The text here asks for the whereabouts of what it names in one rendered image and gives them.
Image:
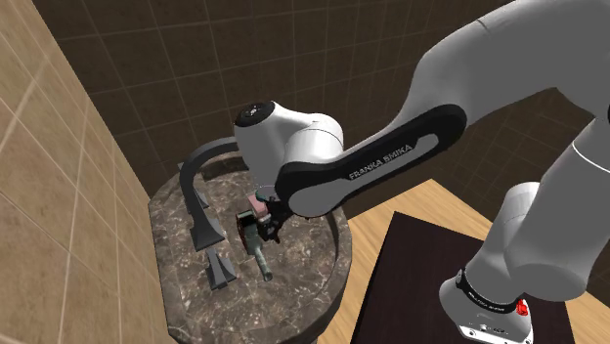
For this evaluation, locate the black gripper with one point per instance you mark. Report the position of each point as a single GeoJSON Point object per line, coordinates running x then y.
{"type": "Point", "coordinates": [275, 220]}

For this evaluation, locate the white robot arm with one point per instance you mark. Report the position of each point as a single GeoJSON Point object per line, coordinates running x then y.
{"type": "Point", "coordinates": [481, 62]}

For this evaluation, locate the pink box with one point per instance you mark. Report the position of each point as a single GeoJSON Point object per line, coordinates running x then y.
{"type": "Point", "coordinates": [259, 206]}

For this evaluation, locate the green bottle with red label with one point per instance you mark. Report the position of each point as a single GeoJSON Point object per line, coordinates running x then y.
{"type": "Point", "coordinates": [250, 233]}

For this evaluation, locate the brown marble sink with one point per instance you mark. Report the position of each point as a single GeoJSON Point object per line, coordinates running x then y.
{"type": "Point", "coordinates": [295, 297]}

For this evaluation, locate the grey arched faucet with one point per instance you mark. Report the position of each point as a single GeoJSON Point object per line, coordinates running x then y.
{"type": "Point", "coordinates": [187, 183]}

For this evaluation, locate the dark robot stand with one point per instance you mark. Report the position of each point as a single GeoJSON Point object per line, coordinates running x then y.
{"type": "Point", "coordinates": [405, 290]}

